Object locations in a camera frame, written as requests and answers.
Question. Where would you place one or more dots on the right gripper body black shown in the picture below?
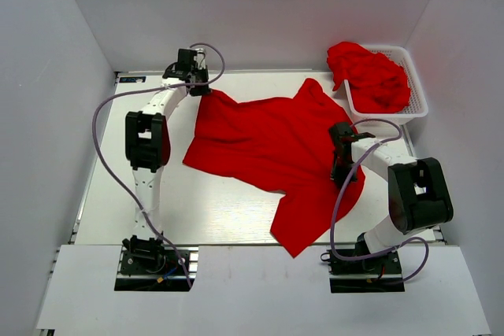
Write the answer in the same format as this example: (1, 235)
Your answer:
(346, 171)

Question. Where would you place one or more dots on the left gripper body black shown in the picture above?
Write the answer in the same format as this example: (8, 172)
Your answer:
(202, 72)

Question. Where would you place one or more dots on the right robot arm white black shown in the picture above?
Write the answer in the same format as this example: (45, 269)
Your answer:
(417, 195)

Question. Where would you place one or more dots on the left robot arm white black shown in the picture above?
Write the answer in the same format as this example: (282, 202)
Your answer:
(147, 143)

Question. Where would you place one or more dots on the blue table label sticker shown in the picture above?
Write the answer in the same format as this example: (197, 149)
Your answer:
(132, 79)

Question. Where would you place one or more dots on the red t shirt pile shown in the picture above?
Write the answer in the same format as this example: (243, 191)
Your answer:
(377, 84)

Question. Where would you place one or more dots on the white plastic basket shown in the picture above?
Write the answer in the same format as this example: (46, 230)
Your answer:
(417, 107)

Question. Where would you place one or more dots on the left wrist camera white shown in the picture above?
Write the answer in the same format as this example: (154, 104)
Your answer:
(200, 58)

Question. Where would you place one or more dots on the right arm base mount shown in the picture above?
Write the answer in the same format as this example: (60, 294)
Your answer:
(378, 275)

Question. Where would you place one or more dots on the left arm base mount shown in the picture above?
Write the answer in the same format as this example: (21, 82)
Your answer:
(163, 271)

